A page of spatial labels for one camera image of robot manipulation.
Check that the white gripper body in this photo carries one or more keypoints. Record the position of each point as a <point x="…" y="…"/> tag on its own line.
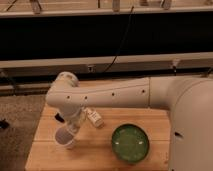
<point x="74" y="119"/>

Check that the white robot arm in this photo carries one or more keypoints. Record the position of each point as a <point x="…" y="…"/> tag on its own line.
<point x="188" y="99"/>

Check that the white sponge block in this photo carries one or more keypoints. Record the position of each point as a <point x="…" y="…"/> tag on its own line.
<point x="94" y="117"/>

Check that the white ceramic cup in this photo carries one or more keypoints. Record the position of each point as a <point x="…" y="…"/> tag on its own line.
<point x="64" y="138"/>

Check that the green round bowl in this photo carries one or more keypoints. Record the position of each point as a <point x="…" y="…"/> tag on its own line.
<point x="130" y="143"/>

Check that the long metal rail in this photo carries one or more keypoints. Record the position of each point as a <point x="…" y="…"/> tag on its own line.
<point x="87" y="65"/>

